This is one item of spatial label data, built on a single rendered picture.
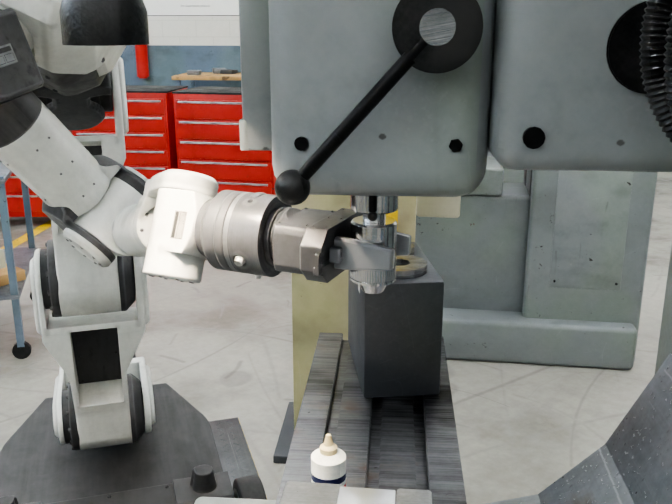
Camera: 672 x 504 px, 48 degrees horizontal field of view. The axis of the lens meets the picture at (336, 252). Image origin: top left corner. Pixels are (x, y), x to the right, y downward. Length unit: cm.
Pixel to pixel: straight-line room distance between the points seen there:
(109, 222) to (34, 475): 79
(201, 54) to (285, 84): 940
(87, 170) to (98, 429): 71
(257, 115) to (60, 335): 82
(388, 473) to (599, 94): 57
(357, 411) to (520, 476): 163
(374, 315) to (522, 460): 175
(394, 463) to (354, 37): 59
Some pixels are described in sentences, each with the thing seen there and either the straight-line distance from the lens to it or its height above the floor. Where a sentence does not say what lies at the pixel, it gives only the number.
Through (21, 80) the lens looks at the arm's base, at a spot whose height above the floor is 139.
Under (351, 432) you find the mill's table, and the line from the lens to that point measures 111.
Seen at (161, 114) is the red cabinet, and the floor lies 84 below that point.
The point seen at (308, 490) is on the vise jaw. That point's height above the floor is 101.
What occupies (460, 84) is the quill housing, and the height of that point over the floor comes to 141.
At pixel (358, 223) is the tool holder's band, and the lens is 75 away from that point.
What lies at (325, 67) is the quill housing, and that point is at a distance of 65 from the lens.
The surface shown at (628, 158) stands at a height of 135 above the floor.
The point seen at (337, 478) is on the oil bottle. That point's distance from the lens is 89.
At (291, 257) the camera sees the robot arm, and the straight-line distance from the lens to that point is 77.
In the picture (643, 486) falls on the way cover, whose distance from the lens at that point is 97.
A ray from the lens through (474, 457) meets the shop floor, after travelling 281.
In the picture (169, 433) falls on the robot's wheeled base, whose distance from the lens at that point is 181.
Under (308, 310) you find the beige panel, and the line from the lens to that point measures 266.
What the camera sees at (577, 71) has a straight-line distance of 64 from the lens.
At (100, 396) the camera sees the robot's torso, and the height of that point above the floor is 75.
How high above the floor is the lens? 146
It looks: 17 degrees down
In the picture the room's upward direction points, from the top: straight up
